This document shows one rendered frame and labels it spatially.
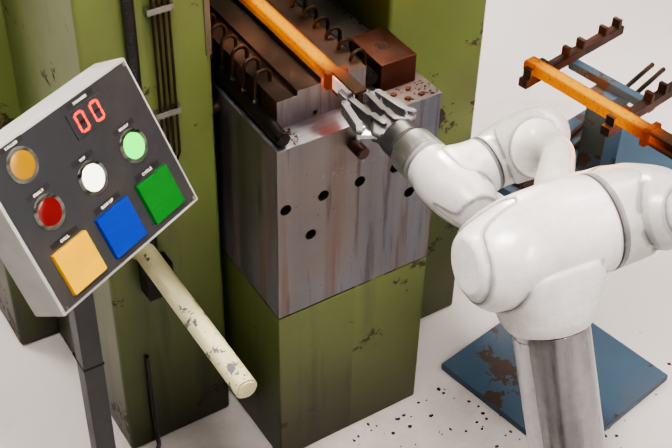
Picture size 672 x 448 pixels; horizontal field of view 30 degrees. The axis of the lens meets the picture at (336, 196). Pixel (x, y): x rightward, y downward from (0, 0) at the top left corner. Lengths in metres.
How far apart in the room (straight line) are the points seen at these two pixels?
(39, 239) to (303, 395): 1.06
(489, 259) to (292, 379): 1.34
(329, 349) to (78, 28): 0.97
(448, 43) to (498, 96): 1.35
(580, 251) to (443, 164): 0.62
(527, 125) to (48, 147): 0.79
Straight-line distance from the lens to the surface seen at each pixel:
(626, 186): 1.60
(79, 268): 2.00
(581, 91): 2.52
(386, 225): 2.64
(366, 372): 2.94
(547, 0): 4.62
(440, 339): 3.26
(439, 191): 2.10
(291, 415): 2.89
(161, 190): 2.11
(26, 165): 1.96
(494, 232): 1.52
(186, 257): 2.68
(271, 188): 2.42
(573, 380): 1.62
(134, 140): 2.09
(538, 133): 2.12
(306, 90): 2.38
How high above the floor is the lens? 2.37
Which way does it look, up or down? 40 degrees down
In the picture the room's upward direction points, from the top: 2 degrees clockwise
